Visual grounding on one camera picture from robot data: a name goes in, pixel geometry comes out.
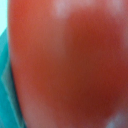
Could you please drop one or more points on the red toy tomato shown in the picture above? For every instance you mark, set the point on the red toy tomato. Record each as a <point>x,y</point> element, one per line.
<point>70,62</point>

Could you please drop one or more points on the teal padded gripper finger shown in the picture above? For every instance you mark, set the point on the teal padded gripper finger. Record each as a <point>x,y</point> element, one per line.
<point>10,113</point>

